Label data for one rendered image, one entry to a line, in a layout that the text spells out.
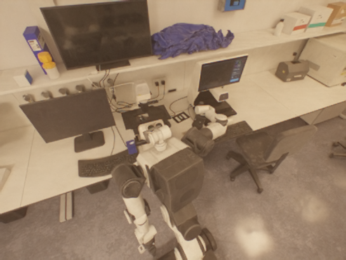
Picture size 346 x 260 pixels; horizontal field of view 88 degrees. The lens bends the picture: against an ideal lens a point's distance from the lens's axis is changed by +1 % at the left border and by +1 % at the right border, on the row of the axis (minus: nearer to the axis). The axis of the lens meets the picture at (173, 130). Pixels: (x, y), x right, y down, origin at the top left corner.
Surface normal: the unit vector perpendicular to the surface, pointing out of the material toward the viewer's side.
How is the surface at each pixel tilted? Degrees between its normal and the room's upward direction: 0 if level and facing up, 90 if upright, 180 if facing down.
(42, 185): 0
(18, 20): 90
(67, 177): 0
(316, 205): 0
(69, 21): 86
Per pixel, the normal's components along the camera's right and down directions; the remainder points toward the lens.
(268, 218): 0.00, -0.69
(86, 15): 0.37, 0.63
